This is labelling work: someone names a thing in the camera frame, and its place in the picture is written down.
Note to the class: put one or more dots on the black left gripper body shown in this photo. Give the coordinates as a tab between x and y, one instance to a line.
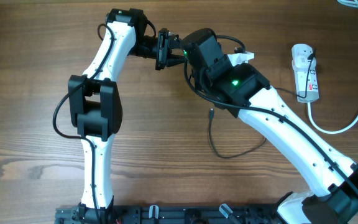
162	51

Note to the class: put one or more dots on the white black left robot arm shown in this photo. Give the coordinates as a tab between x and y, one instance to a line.
95	105

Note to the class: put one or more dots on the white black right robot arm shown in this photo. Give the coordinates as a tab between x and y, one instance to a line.
240	88

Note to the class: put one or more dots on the white power strip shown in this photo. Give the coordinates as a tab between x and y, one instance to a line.
304	67

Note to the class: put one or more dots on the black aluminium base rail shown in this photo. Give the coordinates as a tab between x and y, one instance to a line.
254	213

